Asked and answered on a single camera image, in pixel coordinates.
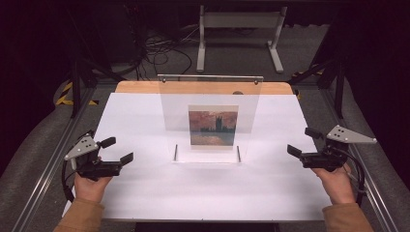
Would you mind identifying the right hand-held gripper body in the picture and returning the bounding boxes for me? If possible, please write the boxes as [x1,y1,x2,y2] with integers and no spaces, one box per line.
[300,124,378,173]

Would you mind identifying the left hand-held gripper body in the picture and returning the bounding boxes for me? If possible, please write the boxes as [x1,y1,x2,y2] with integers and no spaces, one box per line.
[63,130,125,182]

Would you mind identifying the picture card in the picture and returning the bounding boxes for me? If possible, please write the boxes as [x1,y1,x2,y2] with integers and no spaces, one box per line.
[188,104,240,151]

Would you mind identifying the clear acrylic photo frame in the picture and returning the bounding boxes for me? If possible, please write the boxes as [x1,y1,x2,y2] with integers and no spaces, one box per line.
[157,73,265,164]

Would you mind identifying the person's left hand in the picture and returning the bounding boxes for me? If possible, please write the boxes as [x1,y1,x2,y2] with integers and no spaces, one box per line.
[73,171,114,204]

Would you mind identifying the person's right hand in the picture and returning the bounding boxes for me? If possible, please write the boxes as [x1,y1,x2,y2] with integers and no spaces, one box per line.
[310,161,356,206]

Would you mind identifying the black tripod stand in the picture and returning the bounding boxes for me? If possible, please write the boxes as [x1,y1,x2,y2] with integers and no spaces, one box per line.
[68,56,128,119]
[287,58,346,120]

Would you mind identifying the yellow black floor tape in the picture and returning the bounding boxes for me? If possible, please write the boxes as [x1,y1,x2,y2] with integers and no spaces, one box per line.
[54,80,100,107]
[291,64,326,79]

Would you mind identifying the wooden table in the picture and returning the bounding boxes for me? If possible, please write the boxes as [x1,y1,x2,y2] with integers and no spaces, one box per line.
[114,80,294,96]

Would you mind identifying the white board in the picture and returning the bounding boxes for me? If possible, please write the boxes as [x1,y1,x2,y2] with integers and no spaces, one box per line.
[62,92,335,222]

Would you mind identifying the grey metal stand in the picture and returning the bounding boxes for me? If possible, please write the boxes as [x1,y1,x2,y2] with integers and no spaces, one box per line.
[195,4,288,74]

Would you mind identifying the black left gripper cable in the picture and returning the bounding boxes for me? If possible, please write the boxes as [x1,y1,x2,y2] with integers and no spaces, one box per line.
[60,129,96,205]

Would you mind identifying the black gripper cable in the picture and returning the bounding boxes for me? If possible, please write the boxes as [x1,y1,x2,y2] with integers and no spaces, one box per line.
[337,148,367,208]
[60,129,96,205]

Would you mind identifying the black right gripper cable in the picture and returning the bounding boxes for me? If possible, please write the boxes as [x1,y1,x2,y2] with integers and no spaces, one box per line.
[337,148,367,208]

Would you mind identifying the aluminium floor rail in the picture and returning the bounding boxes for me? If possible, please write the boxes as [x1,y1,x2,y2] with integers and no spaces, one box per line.
[11,86,99,232]
[318,87,401,232]

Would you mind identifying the black floor cables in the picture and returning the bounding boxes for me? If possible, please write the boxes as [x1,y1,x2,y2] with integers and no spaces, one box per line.
[127,3,201,82]

